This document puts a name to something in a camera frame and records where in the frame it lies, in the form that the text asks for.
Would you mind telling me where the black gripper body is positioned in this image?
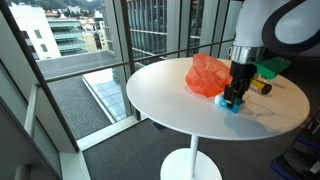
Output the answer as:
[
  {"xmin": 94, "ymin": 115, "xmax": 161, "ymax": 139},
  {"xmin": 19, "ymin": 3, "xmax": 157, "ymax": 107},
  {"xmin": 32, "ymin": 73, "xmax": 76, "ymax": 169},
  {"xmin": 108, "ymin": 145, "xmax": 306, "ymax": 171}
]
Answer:
[{"xmin": 229, "ymin": 60, "xmax": 258, "ymax": 93}]

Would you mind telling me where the blue box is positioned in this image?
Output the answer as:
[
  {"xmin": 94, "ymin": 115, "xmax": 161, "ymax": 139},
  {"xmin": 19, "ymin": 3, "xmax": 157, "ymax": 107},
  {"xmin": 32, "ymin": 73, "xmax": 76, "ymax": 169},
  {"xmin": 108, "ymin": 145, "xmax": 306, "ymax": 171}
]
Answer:
[{"xmin": 214, "ymin": 92, "xmax": 246, "ymax": 115}]

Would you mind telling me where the dark window handrail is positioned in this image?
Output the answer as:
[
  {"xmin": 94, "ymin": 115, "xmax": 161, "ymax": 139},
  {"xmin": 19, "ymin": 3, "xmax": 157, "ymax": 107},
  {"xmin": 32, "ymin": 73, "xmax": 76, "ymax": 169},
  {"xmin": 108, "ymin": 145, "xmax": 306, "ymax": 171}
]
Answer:
[{"xmin": 44, "ymin": 39, "xmax": 234, "ymax": 84}]

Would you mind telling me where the yellow bottle with black cap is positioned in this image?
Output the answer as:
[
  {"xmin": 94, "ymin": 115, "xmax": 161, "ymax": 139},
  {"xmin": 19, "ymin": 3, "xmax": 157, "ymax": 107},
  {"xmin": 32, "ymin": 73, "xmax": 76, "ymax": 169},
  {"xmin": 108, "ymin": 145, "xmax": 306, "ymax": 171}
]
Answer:
[{"xmin": 249, "ymin": 78, "xmax": 273, "ymax": 96}]

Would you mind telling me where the orange plastic bag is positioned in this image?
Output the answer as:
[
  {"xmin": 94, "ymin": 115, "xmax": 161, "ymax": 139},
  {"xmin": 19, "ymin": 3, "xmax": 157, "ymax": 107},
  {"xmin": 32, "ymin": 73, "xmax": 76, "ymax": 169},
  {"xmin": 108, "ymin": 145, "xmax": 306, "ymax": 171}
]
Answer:
[{"xmin": 184, "ymin": 53, "xmax": 234, "ymax": 99}]

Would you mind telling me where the white table pedestal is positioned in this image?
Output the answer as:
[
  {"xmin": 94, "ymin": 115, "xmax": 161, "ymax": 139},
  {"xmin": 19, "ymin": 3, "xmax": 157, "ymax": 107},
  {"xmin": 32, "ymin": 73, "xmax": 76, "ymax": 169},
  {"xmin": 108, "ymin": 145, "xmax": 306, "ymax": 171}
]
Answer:
[{"xmin": 160, "ymin": 134, "xmax": 223, "ymax": 180}]

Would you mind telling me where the dark floor vent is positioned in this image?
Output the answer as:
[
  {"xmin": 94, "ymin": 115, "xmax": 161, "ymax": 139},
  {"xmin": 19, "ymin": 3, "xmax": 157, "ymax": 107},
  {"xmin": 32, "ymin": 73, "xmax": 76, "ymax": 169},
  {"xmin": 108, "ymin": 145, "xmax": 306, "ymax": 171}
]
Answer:
[{"xmin": 151, "ymin": 121, "xmax": 167, "ymax": 133}]

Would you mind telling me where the black and blue bag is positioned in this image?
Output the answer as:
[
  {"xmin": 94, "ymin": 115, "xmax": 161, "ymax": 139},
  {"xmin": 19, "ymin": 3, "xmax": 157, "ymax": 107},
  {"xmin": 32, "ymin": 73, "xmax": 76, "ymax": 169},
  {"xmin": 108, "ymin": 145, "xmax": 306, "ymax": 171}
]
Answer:
[{"xmin": 269, "ymin": 112, "xmax": 320, "ymax": 180}]

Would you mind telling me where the green camera box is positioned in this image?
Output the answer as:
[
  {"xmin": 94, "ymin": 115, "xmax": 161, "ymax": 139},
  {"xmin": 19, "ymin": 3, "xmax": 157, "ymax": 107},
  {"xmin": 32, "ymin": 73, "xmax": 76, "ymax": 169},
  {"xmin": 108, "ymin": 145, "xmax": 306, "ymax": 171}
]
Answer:
[{"xmin": 254, "ymin": 56, "xmax": 292, "ymax": 81}]

